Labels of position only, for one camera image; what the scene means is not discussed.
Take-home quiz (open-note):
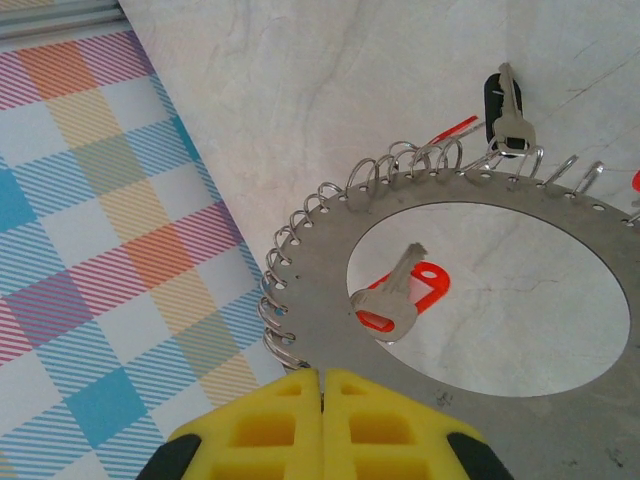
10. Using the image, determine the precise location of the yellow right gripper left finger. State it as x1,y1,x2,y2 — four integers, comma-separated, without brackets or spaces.
134,367,326,480

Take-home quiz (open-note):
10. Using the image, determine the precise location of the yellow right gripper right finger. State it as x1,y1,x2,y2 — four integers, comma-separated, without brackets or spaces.
323,367,515,480

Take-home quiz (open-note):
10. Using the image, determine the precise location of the silver chain with red bead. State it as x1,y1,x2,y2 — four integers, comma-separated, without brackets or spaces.
258,139,640,480

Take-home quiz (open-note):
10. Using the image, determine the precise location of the silver key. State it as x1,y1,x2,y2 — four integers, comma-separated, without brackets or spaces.
489,62,537,151
349,242,429,343

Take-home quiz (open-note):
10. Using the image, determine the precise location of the black plastic key tag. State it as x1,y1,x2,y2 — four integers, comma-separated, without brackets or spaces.
482,72,531,159

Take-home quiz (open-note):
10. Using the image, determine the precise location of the wide grooved aluminium frame rail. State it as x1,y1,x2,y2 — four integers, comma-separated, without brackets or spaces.
0,0,126,40

